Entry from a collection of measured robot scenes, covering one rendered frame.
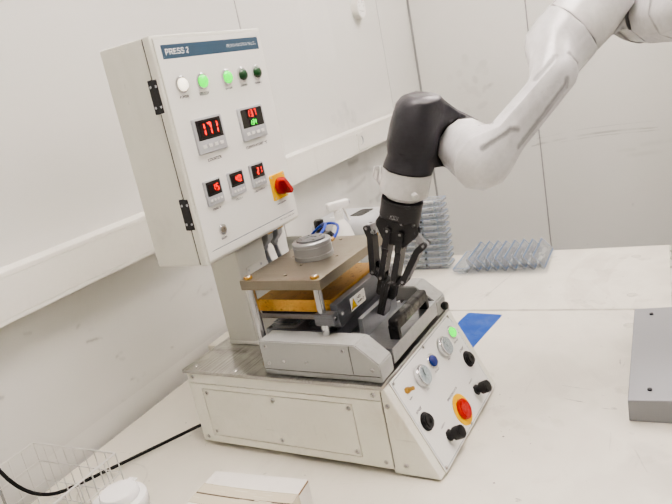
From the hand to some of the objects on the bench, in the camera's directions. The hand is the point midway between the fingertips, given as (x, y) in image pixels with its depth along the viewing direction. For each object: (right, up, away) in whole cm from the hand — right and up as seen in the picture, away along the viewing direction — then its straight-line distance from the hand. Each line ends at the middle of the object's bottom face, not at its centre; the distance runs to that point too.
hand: (386, 296), depth 123 cm
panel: (+17, -25, 0) cm, 30 cm away
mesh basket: (-62, -44, -10) cm, 77 cm away
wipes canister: (-41, -43, -20) cm, 62 cm away
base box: (-6, -26, +16) cm, 31 cm away
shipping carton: (-23, -39, -19) cm, 49 cm away
